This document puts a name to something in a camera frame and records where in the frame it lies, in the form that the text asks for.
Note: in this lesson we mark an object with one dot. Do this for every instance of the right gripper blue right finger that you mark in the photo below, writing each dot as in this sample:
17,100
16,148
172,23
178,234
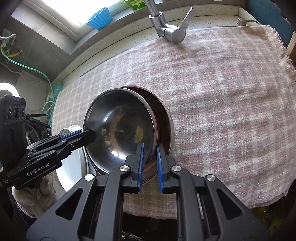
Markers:
160,149

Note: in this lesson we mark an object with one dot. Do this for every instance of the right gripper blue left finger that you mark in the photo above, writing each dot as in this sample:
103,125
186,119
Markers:
139,164

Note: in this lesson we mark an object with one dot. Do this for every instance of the red steel bowl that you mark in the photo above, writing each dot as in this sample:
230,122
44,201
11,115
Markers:
166,130

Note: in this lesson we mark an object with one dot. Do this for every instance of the large stainless steel bowl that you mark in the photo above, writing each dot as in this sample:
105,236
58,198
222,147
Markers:
121,119

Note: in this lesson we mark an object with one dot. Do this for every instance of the white plate grey leaf pattern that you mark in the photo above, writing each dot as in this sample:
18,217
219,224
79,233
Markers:
73,169

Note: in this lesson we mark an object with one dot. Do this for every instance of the white gloved left hand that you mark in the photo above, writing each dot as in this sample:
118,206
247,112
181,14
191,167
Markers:
37,200

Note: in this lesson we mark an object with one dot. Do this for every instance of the steel pot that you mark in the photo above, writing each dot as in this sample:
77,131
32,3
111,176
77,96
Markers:
36,132

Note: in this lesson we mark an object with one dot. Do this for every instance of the black tripod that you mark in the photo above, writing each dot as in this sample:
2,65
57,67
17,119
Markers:
32,118

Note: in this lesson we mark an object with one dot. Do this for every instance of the pink plaid cloth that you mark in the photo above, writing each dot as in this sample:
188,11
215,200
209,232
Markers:
231,94

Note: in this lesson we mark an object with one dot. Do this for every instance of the blue ribbed cup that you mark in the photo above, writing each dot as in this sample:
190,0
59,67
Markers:
100,19

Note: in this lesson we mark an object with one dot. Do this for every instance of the green dish soap bottle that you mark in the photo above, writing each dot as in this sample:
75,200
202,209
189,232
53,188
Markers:
135,4

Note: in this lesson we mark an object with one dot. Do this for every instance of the dark blue utensil holder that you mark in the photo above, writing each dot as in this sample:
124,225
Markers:
268,13

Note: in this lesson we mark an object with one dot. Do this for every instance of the white ring light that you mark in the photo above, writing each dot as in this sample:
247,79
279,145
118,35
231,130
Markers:
7,88

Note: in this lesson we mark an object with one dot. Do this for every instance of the white window frame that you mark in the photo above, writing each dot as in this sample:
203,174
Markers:
68,16

